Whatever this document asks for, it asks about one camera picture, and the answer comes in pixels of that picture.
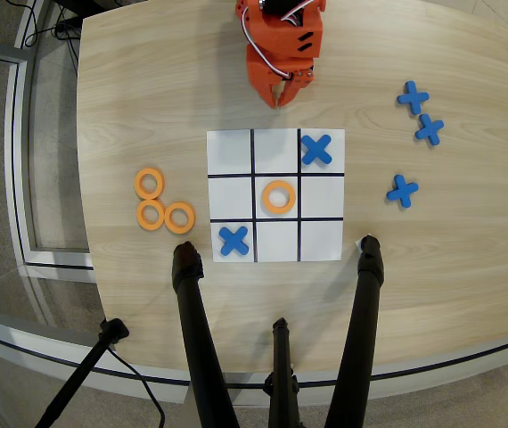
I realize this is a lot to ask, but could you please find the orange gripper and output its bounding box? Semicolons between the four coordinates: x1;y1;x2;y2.
246;43;317;110

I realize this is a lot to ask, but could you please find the orange foam ring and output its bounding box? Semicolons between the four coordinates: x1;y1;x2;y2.
163;201;197;235
134;167;166;201
261;179;298;215
136;199;167;232

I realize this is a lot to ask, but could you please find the blue foam cross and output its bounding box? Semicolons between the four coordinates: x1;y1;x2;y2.
300;134;334;167
396;80;430;116
414;112;446;147
218;225;250;258
386;174;420;209

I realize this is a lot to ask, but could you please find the white tic-tac-toe grid sheet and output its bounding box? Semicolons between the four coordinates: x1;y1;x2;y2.
206;128;347;264

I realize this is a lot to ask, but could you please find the short black tripod leg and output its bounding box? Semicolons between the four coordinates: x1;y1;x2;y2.
262;317;302;428

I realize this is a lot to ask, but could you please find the thin black stand leg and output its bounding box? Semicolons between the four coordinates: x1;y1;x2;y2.
34;317;130;428

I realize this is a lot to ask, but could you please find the black cables bundle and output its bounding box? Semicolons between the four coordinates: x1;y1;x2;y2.
20;0;82;51

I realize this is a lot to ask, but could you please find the grey metal floor frame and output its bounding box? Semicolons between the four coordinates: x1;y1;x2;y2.
0;37;95;271

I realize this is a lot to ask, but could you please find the black floor cable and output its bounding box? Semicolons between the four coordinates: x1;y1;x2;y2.
102;345;167;428

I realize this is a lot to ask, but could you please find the black camera tripod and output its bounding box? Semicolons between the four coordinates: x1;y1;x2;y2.
0;303;508;405

